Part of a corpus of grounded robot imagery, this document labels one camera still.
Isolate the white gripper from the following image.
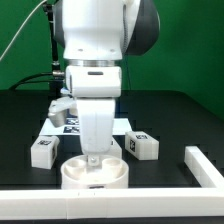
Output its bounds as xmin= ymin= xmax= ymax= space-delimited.
xmin=66 ymin=66 xmax=122 ymax=167

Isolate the white L-shaped fence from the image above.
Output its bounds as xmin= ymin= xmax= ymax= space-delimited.
xmin=0 ymin=146 xmax=224 ymax=220

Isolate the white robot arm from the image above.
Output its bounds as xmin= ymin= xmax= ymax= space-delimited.
xmin=53 ymin=0 xmax=160 ymax=166

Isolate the white marker sheet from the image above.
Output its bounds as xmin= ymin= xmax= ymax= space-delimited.
xmin=39 ymin=118 xmax=132 ymax=136

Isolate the white cable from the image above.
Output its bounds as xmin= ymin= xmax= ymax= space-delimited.
xmin=0 ymin=0 xmax=48 ymax=63

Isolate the black cable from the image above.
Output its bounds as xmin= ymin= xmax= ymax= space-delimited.
xmin=8 ymin=72 xmax=67 ymax=91

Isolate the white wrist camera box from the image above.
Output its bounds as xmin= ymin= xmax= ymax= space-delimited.
xmin=48 ymin=97 xmax=78 ymax=127

